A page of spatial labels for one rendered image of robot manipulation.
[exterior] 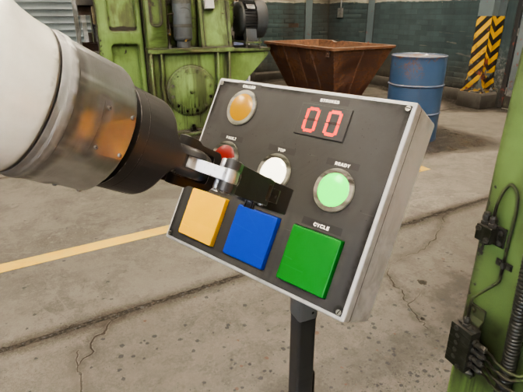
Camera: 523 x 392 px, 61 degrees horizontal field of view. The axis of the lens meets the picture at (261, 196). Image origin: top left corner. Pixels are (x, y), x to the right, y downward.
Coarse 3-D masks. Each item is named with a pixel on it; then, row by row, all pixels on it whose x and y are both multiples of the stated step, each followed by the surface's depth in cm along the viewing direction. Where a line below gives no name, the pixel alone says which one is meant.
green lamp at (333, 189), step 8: (328, 176) 58; (336, 176) 57; (320, 184) 58; (328, 184) 57; (336, 184) 56; (344, 184) 56; (320, 192) 58; (328, 192) 57; (336, 192) 56; (344, 192) 56; (320, 200) 58; (328, 200) 57; (336, 200) 56; (344, 200) 56
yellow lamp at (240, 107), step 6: (240, 96) 69; (246, 96) 69; (234, 102) 70; (240, 102) 69; (246, 102) 68; (252, 102) 68; (234, 108) 70; (240, 108) 69; (246, 108) 68; (234, 114) 69; (240, 114) 69; (246, 114) 68; (240, 120) 68
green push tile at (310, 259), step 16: (288, 240) 58; (304, 240) 57; (320, 240) 56; (336, 240) 54; (288, 256) 58; (304, 256) 57; (320, 256) 55; (336, 256) 54; (288, 272) 57; (304, 272) 56; (320, 272) 55; (304, 288) 56; (320, 288) 54
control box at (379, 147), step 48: (288, 96) 64; (336, 96) 60; (240, 144) 68; (288, 144) 63; (336, 144) 58; (384, 144) 54; (384, 192) 53; (192, 240) 69; (384, 240) 56; (288, 288) 58; (336, 288) 54
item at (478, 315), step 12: (480, 312) 70; (456, 324) 71; (468, 324) 70; (480, 324) 70; (456, 336) 72; (468, 336) 69; (456, 348) 72; (468, 348) 70; (456, 360) 73; (468, 360) 71; (468, 372) 72
